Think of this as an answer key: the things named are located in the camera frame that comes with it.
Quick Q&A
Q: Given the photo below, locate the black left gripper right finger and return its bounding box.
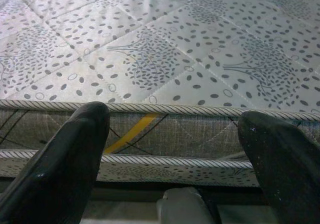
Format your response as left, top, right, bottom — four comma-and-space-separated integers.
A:
237, 110, 320, 224

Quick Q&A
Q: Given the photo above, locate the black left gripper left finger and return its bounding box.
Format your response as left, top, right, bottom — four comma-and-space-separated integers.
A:
0, 100, 111, 224

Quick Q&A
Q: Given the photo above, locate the dark bed base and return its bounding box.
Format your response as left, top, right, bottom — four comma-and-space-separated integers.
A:
0, 176, 263, 210

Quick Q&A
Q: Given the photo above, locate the silver robot leg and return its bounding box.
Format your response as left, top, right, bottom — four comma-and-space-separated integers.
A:
156, 186, 210, 224

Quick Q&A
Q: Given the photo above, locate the grey quilted mattress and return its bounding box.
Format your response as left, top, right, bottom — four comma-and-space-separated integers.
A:
0, 0, 320, 189

